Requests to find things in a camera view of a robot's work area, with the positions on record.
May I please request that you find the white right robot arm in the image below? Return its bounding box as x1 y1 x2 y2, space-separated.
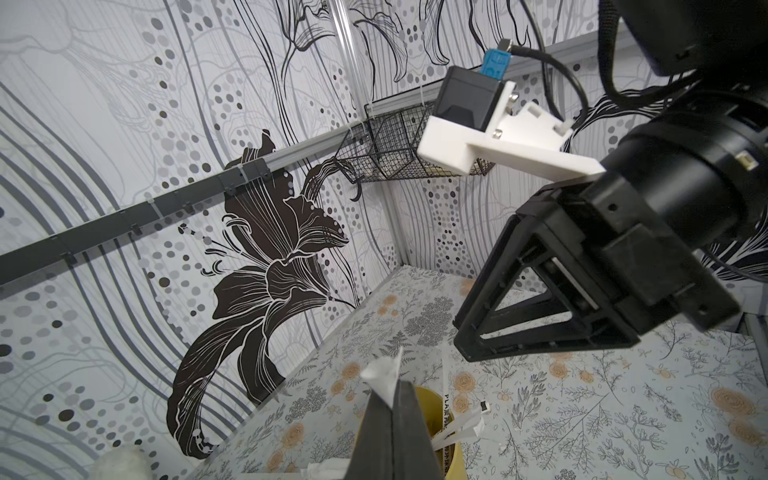
454 1 767 362

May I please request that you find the white straw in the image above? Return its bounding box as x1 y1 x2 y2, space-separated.
359 347 404 410
431 371 491 452

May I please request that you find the black hook rail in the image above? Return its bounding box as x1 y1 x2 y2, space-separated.
1 154 287 285

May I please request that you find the black wire basket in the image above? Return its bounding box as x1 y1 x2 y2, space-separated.
334 84 502 183

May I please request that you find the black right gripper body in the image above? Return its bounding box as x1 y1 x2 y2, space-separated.
454 173 739 362

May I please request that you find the yellow plastic cup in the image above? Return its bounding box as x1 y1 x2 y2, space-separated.
353 385 469 480

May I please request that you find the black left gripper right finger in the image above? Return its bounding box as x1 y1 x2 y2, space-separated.
392 381 443 480

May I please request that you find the white teddy bear blue shirt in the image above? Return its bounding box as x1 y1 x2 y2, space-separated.
88 446 153 480

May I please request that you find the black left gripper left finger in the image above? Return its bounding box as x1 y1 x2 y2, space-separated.
344 393 394 480

